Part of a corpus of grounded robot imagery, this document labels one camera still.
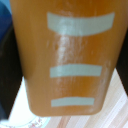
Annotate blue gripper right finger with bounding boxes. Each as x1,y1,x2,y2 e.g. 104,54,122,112
114,28,128,88

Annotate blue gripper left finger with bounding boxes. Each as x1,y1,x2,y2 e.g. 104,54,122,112
0,6,25,120

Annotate orange bread loaf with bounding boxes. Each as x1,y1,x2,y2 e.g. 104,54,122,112
9,0,128,117

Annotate white floral rim plate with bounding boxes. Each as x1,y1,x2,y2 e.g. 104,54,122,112
6,77,52,128

